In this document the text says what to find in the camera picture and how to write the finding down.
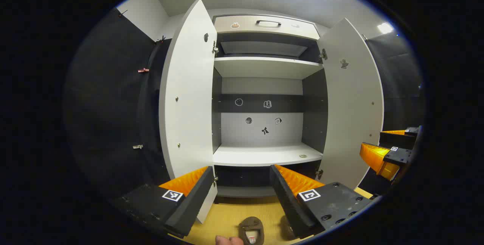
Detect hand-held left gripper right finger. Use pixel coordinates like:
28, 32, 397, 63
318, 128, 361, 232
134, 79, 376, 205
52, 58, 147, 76
269, 164, 373, 240

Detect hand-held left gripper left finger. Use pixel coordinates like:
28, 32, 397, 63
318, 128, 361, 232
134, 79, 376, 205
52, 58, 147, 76
112, 166, 215, 239

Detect white shoe cabinet door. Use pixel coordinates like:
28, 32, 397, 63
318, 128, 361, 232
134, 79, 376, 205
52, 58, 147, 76
317, 18, 385, 191
159, 0, 219, 225

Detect white shoe cabinet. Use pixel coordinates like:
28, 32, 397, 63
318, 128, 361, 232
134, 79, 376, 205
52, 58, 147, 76
211, 14, 329, 205

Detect white cabinet drawer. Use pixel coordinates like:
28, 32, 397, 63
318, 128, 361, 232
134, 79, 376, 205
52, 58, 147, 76
213, 14, 320, 40

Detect black backdrop cloth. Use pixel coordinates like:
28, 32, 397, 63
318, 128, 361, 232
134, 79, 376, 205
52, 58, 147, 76
62, 9, 425, 200

